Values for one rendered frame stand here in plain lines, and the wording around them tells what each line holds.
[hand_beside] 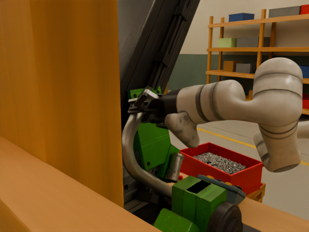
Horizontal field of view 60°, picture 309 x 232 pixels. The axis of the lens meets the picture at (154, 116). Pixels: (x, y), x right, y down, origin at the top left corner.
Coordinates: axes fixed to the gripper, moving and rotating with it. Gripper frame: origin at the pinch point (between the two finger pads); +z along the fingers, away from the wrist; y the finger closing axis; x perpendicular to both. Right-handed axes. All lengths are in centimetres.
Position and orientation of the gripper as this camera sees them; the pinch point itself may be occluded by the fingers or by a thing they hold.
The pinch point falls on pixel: (140, 113)
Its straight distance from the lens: 63.0
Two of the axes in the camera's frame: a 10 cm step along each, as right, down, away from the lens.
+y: -6.0, -5.9, -5.4
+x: -3.5, 8.0, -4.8
